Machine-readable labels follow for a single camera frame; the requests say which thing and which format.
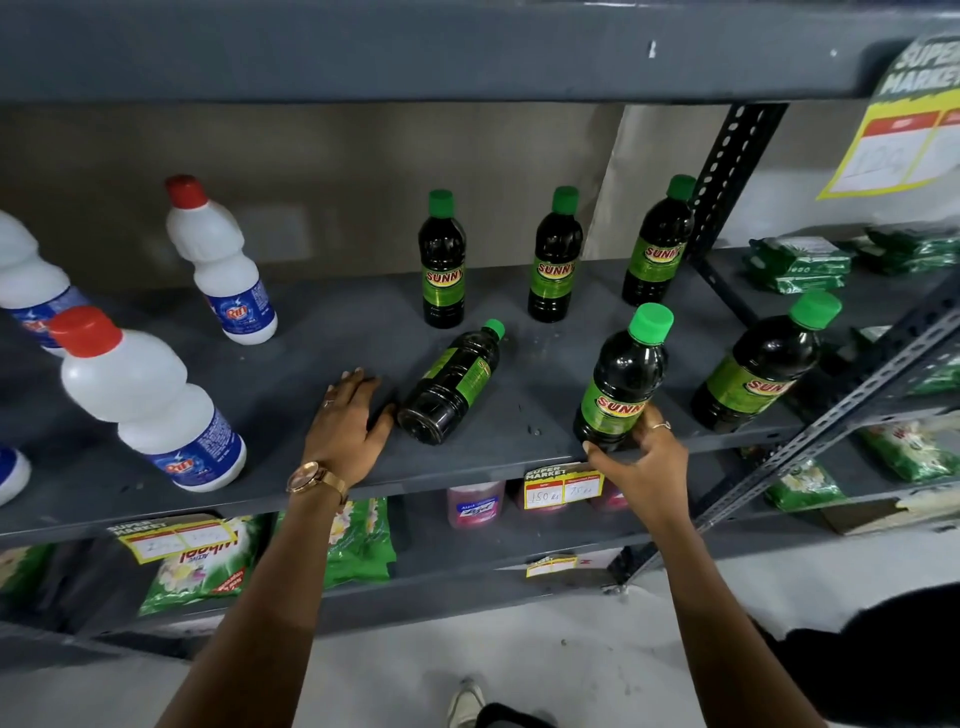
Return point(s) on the person's left hand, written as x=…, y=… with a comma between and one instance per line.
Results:
x=341, y=439

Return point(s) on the person's right hand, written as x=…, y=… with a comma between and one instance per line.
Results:
x=652, y=480

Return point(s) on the person's left thumb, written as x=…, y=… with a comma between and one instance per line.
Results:
x=382, y=429

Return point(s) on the person's right thumb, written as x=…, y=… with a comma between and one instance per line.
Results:
x=607, y=457

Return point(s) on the dark bottle green cap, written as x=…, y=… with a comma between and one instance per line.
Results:
x=757, y=367
x=658, y=247
x=442, y=262
x=555, y=262
x=622, y=375
x=450, y=382

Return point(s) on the person's right forearm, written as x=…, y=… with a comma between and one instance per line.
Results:
x=720, y=630

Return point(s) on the person's left forearm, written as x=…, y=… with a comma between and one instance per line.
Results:
x=262, y=622

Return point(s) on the yellow price label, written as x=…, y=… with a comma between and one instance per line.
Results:
x=562, y=487
x=551, y=565
x=176, y=538

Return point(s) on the gold wristwatch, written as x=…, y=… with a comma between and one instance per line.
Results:
x=315, y=477

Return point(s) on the green floral detergent packet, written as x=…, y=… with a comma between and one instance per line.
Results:
x=364, y=544
x=806, y=487
x=202, y=581
x=911, y=450
x=19, y=570

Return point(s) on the white bottle red cap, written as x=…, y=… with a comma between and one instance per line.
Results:
x=225, y=270
x=26, y=285
x=142, y=390

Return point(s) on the grey perforated metal rack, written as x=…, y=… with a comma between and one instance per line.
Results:
x=840, y=420

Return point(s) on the stack of dark green packs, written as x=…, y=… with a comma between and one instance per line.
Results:
x=799, y=264
x=911, y=249

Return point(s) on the person's dark trouser leg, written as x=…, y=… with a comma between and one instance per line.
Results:
x=514, y=718

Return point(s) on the cardboard box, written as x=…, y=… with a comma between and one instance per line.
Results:
x=885, y=511

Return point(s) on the person's light shoe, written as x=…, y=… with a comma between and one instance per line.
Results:
x=465, y=705

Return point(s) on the black garment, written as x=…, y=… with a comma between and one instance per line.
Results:
x=877, y=660

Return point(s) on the green plastic packet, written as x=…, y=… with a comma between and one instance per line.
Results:
x=939, y=379

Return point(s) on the white plastic bottle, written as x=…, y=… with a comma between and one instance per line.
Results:
x=11, y=472

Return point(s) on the grey metal shelf rack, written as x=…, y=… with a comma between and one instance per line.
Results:
x=420, y=52

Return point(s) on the large green yellow price sign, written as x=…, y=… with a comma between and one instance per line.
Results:
x=900, y=127

